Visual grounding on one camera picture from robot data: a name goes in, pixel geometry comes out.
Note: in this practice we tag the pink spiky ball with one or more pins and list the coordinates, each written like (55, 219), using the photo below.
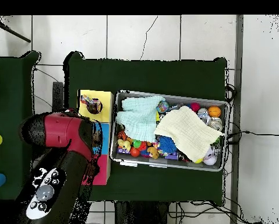
(195, 106)

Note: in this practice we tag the yellow toy wedge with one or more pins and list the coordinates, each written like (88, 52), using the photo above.
(157, 116)

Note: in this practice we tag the colourful spiky caterpillar toy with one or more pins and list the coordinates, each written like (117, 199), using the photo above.
(138, 143)

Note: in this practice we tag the orange ball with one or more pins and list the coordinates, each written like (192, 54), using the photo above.
(214, 111)

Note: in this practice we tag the yellow duck plush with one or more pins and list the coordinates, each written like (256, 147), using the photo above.
(125, 144)

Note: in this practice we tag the dark green side table cloth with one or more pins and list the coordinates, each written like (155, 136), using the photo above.
(11, 93)

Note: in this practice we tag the large blue spiky ball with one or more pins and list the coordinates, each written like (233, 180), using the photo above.
(167, 144)

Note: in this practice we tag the light blue cloth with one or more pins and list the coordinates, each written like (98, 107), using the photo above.
(139, 119)

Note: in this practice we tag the cream yellow cloth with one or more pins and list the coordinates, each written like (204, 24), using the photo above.
(188, 133)

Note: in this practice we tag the white ball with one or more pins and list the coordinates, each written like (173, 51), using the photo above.
(210, 159)

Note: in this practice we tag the colourful knotted cloth toy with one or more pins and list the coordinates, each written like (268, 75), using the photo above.
(90, 102)

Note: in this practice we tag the red ball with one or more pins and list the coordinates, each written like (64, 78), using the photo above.
(135, 152)

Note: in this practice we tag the shallow silver mesh bin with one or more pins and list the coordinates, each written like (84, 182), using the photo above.
(199, 166)

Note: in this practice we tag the black tripod leg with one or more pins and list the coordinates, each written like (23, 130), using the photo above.
(13, 32)

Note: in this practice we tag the wooden box with three holes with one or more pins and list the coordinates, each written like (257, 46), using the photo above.
(106, 109)

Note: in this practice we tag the tiger plush toy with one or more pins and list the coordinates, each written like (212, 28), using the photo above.
(122, 135)

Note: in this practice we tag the globe print ball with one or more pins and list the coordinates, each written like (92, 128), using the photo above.
(163, 106)

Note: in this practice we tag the brown teddy plush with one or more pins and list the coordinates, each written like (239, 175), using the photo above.
(153, 152)

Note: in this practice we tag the yellow ball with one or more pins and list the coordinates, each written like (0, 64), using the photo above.
(199, 160)

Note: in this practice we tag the silver can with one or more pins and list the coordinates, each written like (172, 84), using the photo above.
(216, 123)

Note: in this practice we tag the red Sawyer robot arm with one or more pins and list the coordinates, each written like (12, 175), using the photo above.
(60, 130)

